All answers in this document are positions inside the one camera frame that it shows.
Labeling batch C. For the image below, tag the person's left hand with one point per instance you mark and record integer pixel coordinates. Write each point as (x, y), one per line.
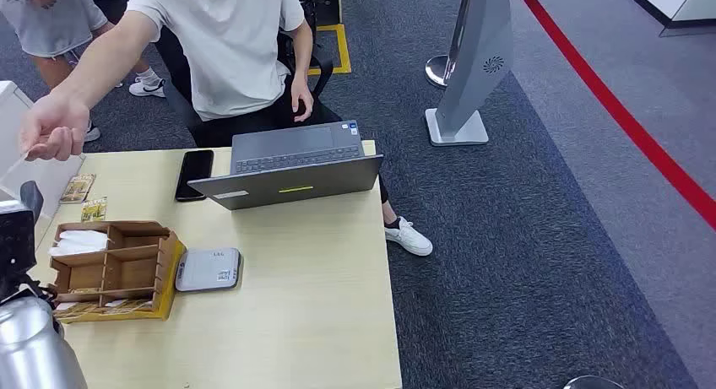
(302, 98)

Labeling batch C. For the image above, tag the person's right hand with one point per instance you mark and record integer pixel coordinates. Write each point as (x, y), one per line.
(50, 129)

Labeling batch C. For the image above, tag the grey robot hand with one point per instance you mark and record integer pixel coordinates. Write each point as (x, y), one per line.
(33, 199)

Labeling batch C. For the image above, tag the person's right forearm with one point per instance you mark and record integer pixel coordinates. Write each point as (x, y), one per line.
(95, 68)

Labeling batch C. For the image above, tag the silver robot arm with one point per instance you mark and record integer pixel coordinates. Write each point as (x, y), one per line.
(33, 353)

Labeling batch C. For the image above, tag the person's left forearm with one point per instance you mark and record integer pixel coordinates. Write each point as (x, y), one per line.
(303, 62)

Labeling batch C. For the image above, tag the person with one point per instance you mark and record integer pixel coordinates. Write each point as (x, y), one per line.
(235, 51)
(50, 23)

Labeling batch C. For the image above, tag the white room key cards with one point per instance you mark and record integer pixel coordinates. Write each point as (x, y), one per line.
(78, 242)

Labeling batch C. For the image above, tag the white card reader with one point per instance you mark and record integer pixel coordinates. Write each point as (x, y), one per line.
(207, 270)

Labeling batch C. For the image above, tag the white box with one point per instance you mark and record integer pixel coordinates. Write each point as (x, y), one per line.
(56, 179)

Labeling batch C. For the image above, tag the yellow patterned packet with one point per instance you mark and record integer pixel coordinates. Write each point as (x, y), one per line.
(77, 188)
(94, 210)

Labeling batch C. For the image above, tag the black office chair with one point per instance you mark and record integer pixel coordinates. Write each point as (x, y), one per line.
(283, 50)

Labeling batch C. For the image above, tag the yellow floor tape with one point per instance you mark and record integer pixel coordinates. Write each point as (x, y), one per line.
(342, 48)

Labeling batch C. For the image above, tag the dark grey laptop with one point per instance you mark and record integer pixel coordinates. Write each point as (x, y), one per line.
(291, 179)

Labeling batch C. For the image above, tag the wooden compartment organizer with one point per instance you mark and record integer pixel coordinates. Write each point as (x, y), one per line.
(134, 263)

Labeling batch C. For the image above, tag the black smartphone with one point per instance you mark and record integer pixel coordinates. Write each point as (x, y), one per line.
(194, 174)

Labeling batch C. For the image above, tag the white sneaker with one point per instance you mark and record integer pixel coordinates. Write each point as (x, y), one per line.
(411, 240)

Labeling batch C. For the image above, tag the grey floor standing kiosk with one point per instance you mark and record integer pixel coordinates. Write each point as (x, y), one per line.
(475, 51)

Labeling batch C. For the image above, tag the chrome round base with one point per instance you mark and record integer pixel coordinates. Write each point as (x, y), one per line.
(593, 383)

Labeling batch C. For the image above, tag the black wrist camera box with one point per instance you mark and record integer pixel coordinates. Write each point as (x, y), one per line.
(17, 246)

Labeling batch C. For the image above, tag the black equipment frame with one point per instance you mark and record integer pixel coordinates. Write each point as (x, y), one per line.
(327, 6)

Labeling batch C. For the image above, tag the chrome stanchion post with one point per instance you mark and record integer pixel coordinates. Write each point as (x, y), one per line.
(437, 70)

